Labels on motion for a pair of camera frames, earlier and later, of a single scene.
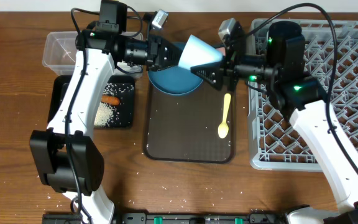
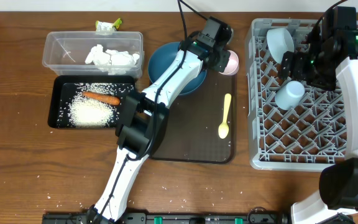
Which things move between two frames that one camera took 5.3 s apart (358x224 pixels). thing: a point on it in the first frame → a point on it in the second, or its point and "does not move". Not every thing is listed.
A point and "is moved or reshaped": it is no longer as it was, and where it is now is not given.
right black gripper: x=229 y=70 → x=291 y=65
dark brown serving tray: x=184 y=128 does not move
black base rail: x=253 y=217 does not move
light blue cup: x=197 y=53 is moved or reshaped
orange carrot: x=110 y=99 does not move
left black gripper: x=153 y=53 → x=220 y=62
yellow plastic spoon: x=223 y=129 does not move
